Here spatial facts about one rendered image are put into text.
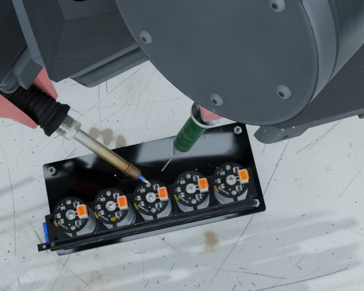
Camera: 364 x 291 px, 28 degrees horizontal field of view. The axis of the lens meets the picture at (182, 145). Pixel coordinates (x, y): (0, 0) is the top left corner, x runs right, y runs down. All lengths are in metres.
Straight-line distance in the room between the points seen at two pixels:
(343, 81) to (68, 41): 0.11
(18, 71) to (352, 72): 0.15
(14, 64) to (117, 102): 0.25
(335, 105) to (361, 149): 0.31
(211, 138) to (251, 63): 0.40
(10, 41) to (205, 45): 0.18
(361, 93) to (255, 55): 0.13
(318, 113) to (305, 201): 0.30
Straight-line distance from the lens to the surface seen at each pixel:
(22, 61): 0.34
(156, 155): 0.56
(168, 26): 0.17
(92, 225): 0.52
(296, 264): 0.55
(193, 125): 0.38
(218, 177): 0.50
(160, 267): 0.55
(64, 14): 0.19
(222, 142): 0.56
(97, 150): 0.49
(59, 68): 0.21
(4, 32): 0.33
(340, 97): 0.27
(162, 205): 0.50
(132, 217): 0.53
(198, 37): 0.16
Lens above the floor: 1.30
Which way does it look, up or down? 75 degrees down
